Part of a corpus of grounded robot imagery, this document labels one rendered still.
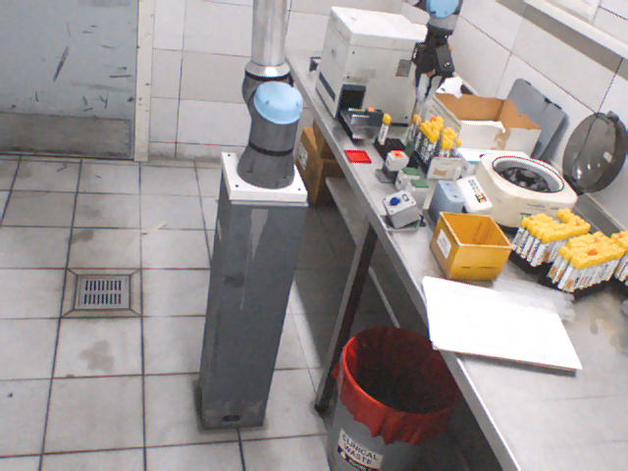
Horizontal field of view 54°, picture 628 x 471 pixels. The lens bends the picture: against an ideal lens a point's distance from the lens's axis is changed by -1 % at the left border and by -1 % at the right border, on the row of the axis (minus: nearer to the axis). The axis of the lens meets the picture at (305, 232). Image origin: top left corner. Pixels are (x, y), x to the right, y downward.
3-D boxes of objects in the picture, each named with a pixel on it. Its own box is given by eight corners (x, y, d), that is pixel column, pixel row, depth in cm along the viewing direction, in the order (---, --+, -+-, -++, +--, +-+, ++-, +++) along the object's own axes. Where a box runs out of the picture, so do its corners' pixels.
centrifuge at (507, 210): (446, 183, 182) (459, 145, 176) (539, 194, 187) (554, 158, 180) (470, 228, 162) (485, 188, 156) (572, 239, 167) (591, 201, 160)
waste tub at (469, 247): (427, 245, 152) (439, 211, 146) (477, 248, 155) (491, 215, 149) (445, 280, 141) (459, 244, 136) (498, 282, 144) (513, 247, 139)
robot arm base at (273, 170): (235, 183, 155) (239, 148, 149) (238, 156, 167) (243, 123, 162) (293, 193, 157) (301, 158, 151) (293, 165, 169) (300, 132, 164)
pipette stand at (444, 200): (421, 211, 165) (432, 179, 160) (445, 213, 167) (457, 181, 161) (433, 233, 157) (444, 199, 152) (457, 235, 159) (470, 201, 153)
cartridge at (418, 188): (401, 199, 169) (408, 179, 165) (417, 200, 170) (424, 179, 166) (406, 208, 166) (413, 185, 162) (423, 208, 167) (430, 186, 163)
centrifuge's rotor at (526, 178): (485, 178, 177) (493, 155, 173) (534, 183, 179) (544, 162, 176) (502, 206, 164) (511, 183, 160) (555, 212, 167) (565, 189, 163)
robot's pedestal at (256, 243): (202, 430, 201) (231, 203, 153) (197, 383, 216) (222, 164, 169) (263, 426, 206) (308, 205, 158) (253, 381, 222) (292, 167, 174)
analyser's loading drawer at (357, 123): (335, 110, 208) (339, 95, 205) (353, 112, 210) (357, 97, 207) (352, 137, 192) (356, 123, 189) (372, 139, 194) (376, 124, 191)
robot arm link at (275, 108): (251, 149, 150) (260, 97, 143) (243, 126, 161) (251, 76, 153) (299, 153, 154) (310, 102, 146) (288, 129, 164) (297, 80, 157)
